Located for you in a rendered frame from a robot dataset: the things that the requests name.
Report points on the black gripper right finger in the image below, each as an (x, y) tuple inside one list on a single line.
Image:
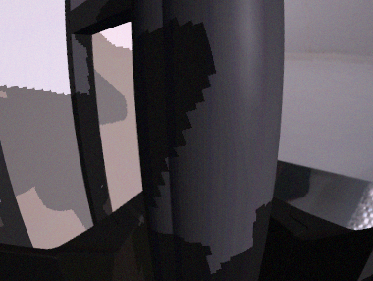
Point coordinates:
[(303, 247)]

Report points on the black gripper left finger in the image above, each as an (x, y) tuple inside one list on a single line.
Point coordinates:
[(115, 249)]

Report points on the grey rectangular mat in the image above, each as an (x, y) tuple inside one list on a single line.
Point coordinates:
[(13, 230)]

